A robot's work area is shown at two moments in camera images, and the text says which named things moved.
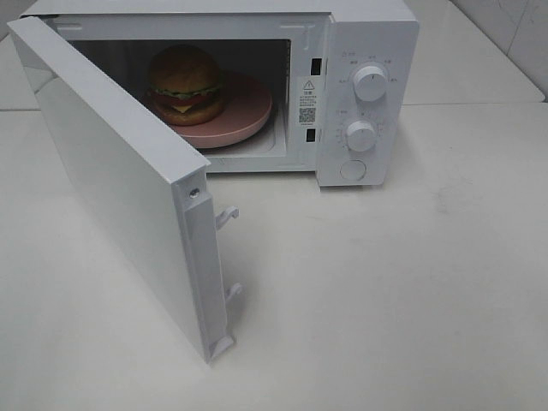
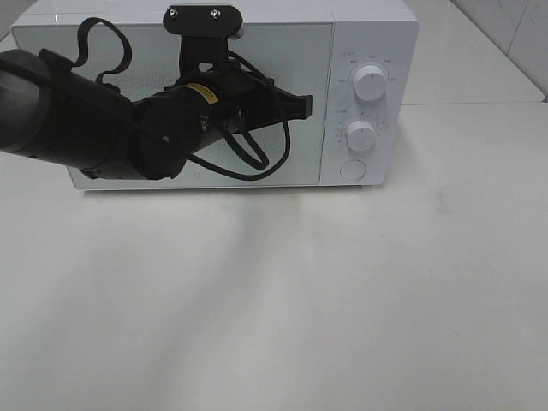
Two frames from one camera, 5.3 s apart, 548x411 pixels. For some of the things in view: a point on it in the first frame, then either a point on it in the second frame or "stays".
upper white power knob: x=370 y=83 stays
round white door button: x=353 y=169 stays
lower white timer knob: x=361 y=136 stays
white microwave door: x=151 y=181 to x=144 y=59
